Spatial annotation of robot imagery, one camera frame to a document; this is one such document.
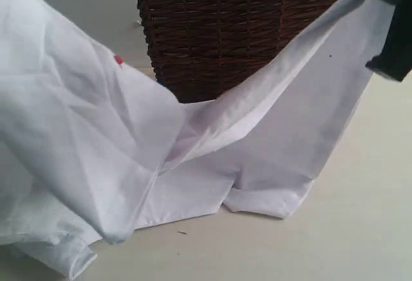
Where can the white t-shirt with red lettering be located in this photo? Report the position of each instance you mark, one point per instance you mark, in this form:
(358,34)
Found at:
(93,149)

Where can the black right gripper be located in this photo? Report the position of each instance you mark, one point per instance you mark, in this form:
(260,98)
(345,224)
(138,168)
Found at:
(394,61)

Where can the dark brown wicker basket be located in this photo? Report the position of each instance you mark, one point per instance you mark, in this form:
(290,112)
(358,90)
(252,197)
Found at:
(200,49)

